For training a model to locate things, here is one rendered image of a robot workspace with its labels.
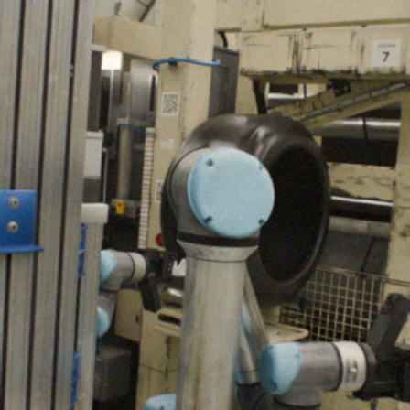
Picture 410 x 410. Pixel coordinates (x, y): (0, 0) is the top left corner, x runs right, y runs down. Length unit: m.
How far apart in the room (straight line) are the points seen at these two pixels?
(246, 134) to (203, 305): 1.04
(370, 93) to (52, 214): 1.43
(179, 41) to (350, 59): 0.55
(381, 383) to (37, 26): 0.76
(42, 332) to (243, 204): 0.41
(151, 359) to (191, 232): 1.45
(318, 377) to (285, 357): 0.06
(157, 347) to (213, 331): 1.37
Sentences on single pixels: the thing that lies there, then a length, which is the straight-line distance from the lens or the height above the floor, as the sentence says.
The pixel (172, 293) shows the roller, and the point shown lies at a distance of 2.13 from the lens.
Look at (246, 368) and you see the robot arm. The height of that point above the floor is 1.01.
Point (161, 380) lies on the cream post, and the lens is 2.32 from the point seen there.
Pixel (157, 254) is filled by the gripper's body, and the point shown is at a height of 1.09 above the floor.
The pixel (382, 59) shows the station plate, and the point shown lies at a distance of 2.15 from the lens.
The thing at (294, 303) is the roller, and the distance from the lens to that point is 2.21.
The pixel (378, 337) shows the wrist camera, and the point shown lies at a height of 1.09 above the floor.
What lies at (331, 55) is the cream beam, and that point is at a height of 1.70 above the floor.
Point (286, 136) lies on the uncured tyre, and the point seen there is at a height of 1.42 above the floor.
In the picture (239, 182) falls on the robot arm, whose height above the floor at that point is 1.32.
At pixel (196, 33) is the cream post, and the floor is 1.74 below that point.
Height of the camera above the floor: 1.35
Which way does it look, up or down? 5 degrees down
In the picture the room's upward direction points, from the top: 4 degrees clockwise
